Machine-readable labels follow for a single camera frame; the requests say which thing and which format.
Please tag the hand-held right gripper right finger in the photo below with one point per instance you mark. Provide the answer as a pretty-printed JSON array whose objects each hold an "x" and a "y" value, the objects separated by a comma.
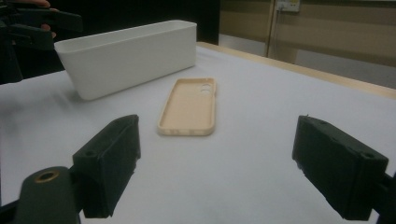
[{"x": 339, "y": 168}]

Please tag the black curtain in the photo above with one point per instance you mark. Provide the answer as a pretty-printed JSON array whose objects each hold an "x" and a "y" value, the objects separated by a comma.
[{"x": 124, "y": 12}]

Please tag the white plastic storage bin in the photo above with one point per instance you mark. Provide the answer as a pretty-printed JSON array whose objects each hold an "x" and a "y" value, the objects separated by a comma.
[{"x": 130, "y": 62}]

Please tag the white wall socket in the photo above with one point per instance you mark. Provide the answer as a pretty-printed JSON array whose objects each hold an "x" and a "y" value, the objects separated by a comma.
[{"x": 288, "y": 5}]

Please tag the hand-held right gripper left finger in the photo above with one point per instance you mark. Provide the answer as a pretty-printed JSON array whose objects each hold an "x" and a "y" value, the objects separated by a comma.
[{"x": 106, "y": 165}]

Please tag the beige phone case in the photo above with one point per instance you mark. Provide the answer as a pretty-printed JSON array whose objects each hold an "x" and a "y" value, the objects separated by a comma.
[{"x": 190, "y": 109}]

